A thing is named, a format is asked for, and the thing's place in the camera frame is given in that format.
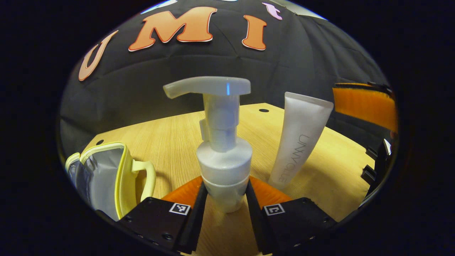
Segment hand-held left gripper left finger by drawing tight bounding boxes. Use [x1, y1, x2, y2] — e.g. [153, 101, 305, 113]
[117, 176, 208, 255]

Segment white pump bottle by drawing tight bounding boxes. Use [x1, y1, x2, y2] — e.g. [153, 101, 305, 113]
[163, 76, 253, 213]

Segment pale yellow suitcase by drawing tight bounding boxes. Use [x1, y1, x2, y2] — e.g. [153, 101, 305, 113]
[65, 142, 157, 221]

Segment black backdrop cloth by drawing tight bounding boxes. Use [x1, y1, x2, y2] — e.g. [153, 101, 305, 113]
[59, 0, 395, 157]

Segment white squeeze tube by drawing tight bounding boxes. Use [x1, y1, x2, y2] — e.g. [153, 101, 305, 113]
[268, 92, 334, 189]

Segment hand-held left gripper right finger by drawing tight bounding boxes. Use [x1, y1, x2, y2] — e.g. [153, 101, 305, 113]
[245, 176, 336, 256]

